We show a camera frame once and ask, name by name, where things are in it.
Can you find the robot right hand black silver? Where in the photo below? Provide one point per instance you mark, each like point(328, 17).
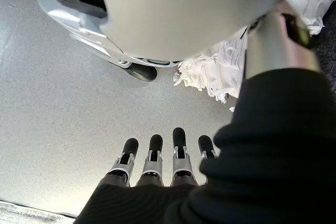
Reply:
point(262, 169)

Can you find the white fringed cushion black stitches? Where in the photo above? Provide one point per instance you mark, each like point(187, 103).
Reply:
point(210, 74)

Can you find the dark grey fabric sofa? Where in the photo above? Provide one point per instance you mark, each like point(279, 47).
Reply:
point(328, 51)

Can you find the white grey striped rug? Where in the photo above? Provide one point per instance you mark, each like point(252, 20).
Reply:
point(23, 212)

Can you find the robot right foot silver black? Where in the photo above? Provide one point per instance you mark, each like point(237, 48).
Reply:
point(65, 16)

